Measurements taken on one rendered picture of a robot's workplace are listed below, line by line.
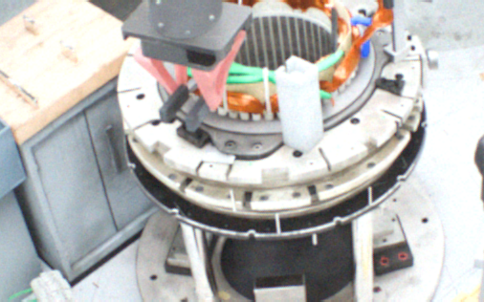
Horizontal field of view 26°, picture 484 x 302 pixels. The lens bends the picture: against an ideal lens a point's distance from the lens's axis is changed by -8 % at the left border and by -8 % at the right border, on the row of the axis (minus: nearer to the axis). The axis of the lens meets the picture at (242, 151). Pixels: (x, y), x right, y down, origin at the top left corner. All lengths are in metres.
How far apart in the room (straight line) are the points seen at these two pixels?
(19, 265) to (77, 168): 0.16
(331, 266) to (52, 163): 0.37
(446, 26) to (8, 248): 1.88
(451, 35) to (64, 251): 1.79
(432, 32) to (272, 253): 1.65
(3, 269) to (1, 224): 0.07
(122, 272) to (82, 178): 0.15
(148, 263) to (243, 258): 0.12
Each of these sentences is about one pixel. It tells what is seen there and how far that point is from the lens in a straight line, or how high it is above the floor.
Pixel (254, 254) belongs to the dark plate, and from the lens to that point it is 1.41.
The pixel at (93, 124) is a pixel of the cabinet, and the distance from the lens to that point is 1.30.
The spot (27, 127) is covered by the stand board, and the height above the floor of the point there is 1.06.
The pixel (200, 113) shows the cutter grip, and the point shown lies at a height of 1.17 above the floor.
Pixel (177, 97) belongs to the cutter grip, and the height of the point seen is 1.18.
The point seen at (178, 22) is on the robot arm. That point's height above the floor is 1.33.
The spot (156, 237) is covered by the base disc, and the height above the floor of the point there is 0.80.
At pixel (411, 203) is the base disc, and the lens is 1.42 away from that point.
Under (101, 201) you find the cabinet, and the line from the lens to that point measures 1.38.
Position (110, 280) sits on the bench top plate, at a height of 0.78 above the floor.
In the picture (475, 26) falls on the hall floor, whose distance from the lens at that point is 3.01.
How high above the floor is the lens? 1.84
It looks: 44 degrees down
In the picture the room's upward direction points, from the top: 9 degrees counter-clockwise
